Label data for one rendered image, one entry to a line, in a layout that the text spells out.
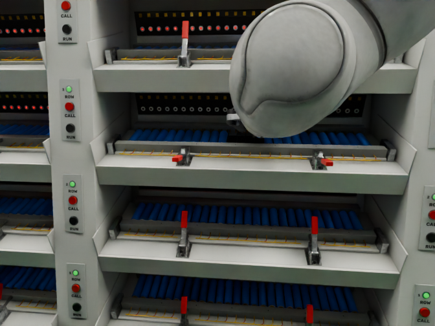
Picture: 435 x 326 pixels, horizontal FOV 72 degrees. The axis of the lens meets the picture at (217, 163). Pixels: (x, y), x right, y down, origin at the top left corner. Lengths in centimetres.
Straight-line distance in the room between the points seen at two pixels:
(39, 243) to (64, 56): 41
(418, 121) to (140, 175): 53
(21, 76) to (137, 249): 43
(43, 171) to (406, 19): 66
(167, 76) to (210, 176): 21
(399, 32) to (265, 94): 14
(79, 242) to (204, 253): 26
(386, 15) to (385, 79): 34
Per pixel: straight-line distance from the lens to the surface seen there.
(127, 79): 64
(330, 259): 68
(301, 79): 23
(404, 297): 73
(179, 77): 61
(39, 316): 89
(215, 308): 76
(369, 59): 31
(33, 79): 74
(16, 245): 82
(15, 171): 77
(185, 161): 62
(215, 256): 65
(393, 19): 32
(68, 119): 68
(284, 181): 60
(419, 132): 66
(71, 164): 68
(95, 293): 75
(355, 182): 63
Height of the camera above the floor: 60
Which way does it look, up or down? 6 degrees down
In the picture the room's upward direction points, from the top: 1 degrees clockwise
